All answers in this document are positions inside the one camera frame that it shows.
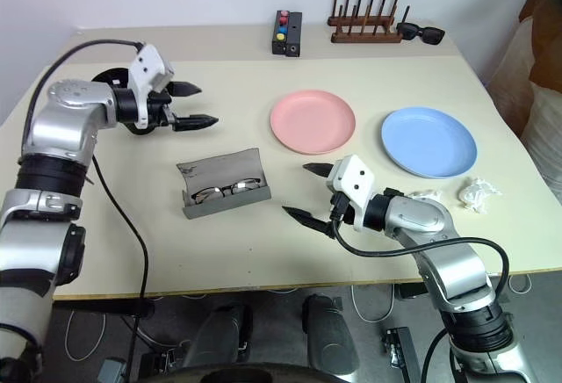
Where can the tortoiseshell round eyeglasses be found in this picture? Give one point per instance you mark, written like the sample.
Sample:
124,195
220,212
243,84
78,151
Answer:
241,186

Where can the grey open glasses case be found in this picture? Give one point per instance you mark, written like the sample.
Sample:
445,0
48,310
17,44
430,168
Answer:
219,163

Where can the black floor device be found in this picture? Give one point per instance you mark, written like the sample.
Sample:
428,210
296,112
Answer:
401,354

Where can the pink plastic plate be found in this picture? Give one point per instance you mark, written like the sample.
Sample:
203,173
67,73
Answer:
311,121

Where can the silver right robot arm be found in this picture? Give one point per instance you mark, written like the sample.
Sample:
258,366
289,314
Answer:
439,225

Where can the large crumpled white tissue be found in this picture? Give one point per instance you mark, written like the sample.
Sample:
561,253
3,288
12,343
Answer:
476,194

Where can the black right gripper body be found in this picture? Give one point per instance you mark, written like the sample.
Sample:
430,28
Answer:
341,209

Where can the plain black rectangular box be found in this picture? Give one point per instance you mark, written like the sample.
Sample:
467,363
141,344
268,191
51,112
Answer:
294,33

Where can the black sunglasses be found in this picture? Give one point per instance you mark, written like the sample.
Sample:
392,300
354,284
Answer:
432,36

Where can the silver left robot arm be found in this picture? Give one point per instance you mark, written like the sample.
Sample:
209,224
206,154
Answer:
61,124

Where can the dark rounded robot leg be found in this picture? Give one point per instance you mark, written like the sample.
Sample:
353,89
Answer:
329,339
217,334

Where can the bystander in white clothing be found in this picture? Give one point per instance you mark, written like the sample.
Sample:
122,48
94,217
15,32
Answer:
546,137

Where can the black plastic cup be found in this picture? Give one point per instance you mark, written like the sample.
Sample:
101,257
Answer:
105,77

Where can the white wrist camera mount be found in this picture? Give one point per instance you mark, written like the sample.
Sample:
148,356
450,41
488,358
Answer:
353,176
147,64

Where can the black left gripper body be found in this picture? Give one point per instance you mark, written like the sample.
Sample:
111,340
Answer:
159,108

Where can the dark round base disc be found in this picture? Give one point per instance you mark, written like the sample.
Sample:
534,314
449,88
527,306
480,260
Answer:
254,375

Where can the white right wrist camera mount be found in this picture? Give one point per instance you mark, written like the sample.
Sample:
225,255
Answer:
353,176

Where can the blue plastic plate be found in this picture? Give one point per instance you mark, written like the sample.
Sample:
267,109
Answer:
428,141

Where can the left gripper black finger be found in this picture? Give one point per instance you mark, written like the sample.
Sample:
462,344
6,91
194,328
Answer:
186,89
197,122

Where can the brown cardboard box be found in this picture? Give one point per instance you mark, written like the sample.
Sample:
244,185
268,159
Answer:
511,80

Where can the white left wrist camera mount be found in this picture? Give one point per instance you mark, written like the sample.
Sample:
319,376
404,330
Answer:
147,64

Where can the brown wooden peg rack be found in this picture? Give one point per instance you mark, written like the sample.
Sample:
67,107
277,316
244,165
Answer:
364,38

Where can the black box with coloured buttons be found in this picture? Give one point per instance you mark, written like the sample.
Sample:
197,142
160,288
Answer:
279,45

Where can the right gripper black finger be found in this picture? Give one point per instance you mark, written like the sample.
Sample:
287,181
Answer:
318,169
305,218

